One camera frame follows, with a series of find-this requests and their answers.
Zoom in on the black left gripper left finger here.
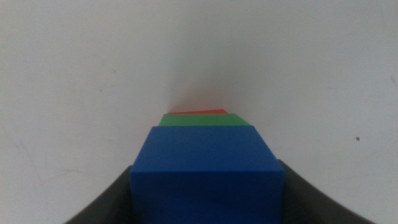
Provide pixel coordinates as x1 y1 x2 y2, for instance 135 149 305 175
63 164 134 224

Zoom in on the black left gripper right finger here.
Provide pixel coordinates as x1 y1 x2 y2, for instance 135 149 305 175
278 158 377 224

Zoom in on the blue cube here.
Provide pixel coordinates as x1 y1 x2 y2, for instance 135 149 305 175
129 125 285 224

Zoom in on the green cube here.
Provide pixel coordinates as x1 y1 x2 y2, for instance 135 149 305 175
159 113 251 127

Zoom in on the red cube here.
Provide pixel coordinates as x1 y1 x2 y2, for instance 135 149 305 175
167 108 229 115

